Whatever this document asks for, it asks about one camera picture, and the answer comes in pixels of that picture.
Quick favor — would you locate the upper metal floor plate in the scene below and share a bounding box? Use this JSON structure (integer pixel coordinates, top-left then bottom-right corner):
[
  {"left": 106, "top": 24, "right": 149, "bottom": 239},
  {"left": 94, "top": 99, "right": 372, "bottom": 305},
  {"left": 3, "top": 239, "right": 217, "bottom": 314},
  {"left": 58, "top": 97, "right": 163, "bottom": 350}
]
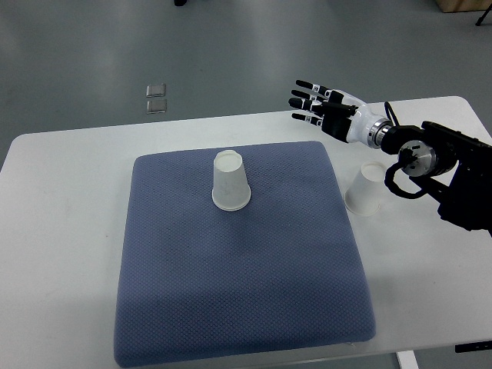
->
[{"left": 146, "top": 83, "right": 166, "bottom": 98}]

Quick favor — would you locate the blue textured cushion mat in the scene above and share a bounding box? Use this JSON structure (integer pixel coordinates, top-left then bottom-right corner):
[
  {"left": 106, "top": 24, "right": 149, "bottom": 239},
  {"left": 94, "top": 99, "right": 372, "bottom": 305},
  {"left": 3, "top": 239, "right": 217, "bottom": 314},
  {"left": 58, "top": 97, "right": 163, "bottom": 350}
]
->
[{"left": 114, "top": 141, "right": 376, "bottom": 367}]

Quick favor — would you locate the white paper cup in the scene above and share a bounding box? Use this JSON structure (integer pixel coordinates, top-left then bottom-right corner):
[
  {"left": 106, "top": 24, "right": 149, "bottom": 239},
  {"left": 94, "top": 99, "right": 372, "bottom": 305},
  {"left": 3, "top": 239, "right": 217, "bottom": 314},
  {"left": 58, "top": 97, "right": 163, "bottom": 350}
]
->
[
  {"left": 344, "top": 161, "right": 386, "bottom": 216},
  {"left": 211, "top": 150, "right": 251, "bottom": 211}
]

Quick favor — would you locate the black tripod leg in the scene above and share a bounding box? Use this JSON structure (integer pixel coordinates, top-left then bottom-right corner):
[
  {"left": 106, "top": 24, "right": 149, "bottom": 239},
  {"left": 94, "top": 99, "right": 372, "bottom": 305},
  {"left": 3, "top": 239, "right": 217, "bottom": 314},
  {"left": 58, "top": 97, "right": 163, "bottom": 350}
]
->
[{"left": 475, "top": 5, "right": 492, "bottom": 26}]

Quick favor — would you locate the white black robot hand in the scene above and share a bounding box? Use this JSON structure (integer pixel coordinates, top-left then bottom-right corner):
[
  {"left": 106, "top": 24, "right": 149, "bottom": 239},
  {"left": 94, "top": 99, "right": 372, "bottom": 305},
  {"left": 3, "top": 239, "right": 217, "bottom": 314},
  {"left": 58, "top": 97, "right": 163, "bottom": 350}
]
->
[{"left": 288, "top": 79, "right": 384, "bottom": 143}]

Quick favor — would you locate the black table control panel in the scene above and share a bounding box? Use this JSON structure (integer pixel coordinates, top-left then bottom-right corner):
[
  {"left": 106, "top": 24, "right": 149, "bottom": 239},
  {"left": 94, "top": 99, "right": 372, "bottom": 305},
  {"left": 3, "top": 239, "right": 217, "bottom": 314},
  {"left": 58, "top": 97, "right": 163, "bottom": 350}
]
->
[{"left": 454, "top": 341, "right": 492, "bottom": 354}]

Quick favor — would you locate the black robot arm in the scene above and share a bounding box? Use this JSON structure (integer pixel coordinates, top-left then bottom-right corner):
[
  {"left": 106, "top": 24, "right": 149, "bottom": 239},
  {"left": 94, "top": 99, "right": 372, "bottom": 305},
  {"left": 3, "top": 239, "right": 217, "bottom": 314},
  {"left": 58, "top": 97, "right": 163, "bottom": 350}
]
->
[{"left": 288, "top": 80, "right": 491, "bottom": 231}]

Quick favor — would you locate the white table leg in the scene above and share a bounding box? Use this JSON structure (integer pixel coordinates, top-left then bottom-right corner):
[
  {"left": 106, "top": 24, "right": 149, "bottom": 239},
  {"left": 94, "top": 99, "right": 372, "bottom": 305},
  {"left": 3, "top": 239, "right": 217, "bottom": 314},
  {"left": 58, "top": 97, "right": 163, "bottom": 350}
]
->
[{"left": 396, "top": 351, "right": 419, "bottom": 369}]

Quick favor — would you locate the white paper cup on mat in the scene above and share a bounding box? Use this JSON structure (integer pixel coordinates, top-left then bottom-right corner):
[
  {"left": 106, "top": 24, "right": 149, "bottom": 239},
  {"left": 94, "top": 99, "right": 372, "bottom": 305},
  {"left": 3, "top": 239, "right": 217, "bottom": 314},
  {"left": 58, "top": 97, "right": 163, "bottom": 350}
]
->
[{"left": 211, "top": 150, "right": 251, "bottom": 211}]

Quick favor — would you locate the brown cardboard box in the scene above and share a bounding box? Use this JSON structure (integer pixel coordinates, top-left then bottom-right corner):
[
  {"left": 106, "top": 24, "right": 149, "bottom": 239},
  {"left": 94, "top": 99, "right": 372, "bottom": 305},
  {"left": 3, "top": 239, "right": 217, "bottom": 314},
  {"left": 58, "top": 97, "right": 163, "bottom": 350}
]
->
[{"left": 435, "top": 0, "right": 491, "bottom": 13}]

